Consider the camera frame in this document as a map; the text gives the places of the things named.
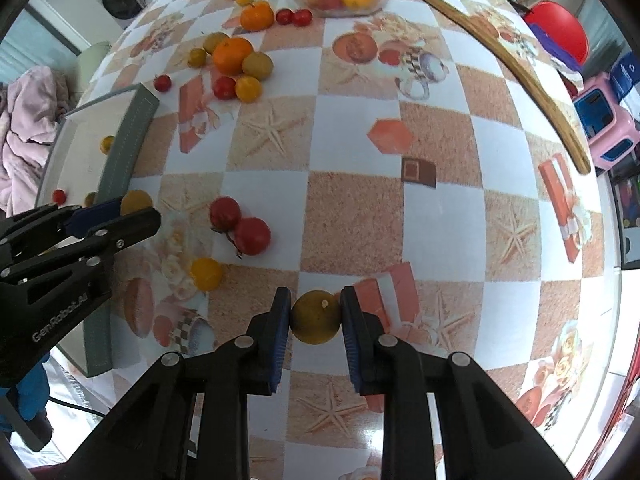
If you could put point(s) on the pink plastic stool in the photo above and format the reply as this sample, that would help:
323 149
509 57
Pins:
607 127

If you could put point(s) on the black shelf unit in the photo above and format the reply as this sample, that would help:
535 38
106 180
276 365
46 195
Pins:
627 210

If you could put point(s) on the red plastic chair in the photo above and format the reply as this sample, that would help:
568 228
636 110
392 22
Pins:
562 27

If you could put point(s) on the purple cloth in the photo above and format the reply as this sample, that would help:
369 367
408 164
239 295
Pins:
552 47

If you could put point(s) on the yellow-green round fruit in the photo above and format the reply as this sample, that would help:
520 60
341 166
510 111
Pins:
197 57

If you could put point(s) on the small red cherry tomato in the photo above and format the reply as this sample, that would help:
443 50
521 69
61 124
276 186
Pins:
284 16
162 82
301 17
59 196
224 88
327 2

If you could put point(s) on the blue tissue pack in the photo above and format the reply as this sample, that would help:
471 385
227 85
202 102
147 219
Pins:
629 77

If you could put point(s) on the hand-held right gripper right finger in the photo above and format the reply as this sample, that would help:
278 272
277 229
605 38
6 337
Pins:
350 340

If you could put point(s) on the grey fabric tray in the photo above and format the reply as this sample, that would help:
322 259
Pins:
127 150

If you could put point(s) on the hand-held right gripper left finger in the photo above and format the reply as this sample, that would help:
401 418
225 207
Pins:
280 340

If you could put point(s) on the red tomato with stem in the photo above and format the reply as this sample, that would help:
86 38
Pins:
225 212
252 235

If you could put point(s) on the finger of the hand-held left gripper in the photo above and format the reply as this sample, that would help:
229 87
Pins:
132 225
95 217

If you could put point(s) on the curved wooden stick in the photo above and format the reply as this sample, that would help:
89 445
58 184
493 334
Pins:
501 55

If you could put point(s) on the pink fleece blanket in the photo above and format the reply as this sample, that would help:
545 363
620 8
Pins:
25 125

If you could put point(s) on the olive round fruit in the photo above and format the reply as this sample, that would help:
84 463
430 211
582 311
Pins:
316 317
212 40
90 199
136 199
106 144
257 65

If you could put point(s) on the light green sofa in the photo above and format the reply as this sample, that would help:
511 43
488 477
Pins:
92 60

